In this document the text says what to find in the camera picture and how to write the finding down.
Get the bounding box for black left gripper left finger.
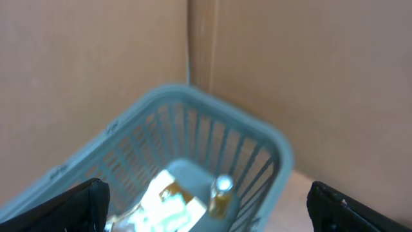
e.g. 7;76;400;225
1;178;110;232

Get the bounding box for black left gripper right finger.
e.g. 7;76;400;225
306;181;411;232

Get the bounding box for silver capped amber bottle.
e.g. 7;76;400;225
208;175;234;219

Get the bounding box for teal snack packet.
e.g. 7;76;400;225
104;197;206;232

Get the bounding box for beige brown snack packet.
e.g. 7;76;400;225
140;169;206;220

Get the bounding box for grey plastic shopping basket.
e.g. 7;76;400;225
1;84;294;231

